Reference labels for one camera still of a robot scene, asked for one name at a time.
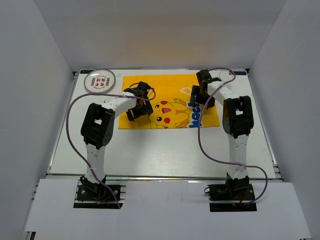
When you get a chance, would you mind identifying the yellow Pikachu cloth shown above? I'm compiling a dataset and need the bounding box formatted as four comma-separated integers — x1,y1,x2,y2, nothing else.
118,73,220,130

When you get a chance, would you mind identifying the round printed plate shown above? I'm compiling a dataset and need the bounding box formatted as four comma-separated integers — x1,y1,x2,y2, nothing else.
83,69,116,93

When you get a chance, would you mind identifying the clear drinking glass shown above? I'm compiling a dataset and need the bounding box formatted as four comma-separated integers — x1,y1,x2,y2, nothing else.
218,70,233,81

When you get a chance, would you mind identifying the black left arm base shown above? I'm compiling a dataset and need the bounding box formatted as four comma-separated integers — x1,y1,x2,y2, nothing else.
73,176,126,210

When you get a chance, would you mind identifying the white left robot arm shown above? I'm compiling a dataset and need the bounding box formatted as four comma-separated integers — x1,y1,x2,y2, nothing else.
80,81,153,200

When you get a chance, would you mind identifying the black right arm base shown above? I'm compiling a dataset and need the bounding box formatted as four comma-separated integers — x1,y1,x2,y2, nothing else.
203,184,257,213

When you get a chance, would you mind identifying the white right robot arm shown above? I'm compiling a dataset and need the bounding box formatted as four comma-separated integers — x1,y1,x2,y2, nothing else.
190,69,254,180

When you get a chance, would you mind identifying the black table logo sticker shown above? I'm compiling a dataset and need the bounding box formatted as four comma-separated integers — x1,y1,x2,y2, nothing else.
234,71,248,76

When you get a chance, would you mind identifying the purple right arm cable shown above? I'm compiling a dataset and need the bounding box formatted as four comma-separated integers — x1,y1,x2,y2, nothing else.
197,67,269,205

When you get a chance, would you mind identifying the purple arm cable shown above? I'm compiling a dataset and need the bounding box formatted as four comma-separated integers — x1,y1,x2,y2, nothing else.
197,67,269,205
66,82,157,209

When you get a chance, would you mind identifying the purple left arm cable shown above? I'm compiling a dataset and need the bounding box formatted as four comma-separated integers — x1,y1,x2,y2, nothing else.
66,82,157,209

